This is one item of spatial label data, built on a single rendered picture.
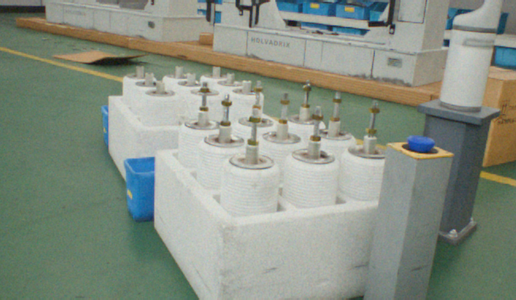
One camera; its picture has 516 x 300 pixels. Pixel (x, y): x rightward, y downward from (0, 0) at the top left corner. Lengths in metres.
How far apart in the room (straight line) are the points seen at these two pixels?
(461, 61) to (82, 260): 0.88
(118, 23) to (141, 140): 3.20
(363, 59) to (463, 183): 1.84
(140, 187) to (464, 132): 0.72
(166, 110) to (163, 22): 2.76
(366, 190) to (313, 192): 0.11
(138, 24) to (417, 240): 3.63
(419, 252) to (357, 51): 2.27
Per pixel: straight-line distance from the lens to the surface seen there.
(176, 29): 4.17
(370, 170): 0.96
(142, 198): 1.22
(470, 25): 1.24
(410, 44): 2.98
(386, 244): 0.86
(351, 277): 0.99
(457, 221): 1.31
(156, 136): 1.32
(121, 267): 1.07
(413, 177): 0.80
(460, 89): 1.25
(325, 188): 0.91
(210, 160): 0.95
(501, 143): 2.00
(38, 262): 1.11
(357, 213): 0.93
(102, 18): 4.65
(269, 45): 3.39
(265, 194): 0.86
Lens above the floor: 0.53
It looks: 17 degrees down
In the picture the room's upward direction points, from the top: 4 degrees clockwise
